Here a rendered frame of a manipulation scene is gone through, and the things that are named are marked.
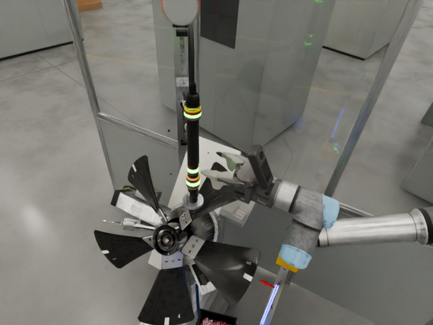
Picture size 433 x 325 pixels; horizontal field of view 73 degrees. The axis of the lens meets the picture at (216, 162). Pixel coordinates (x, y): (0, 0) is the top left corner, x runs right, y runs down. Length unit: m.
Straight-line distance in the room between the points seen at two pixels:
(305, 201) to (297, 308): 1.79
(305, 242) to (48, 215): 2.64
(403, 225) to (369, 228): 0.08
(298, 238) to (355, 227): 0.20
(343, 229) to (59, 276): 2.23
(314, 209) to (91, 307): 2.01
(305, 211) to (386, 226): 0.25
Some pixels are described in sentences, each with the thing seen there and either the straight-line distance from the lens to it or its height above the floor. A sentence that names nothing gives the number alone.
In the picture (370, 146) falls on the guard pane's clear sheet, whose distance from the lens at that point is 1.50.
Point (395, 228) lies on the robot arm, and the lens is 0.92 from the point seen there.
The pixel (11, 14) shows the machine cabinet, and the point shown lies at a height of 0.67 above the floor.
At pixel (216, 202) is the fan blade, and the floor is 1.37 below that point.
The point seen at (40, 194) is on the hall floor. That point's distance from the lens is 3.33.
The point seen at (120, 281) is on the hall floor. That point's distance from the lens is 2.53.
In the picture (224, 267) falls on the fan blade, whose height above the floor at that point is 1.19.
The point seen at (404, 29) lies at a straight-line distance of 1.30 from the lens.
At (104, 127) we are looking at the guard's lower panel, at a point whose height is 0.89.
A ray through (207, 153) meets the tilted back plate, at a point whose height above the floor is 1.31.
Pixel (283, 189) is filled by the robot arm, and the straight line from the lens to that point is 0.76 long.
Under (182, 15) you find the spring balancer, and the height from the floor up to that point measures 1.85.
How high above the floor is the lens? 2.21
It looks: 42 degrees down
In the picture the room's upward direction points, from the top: 4 degrees clockwise
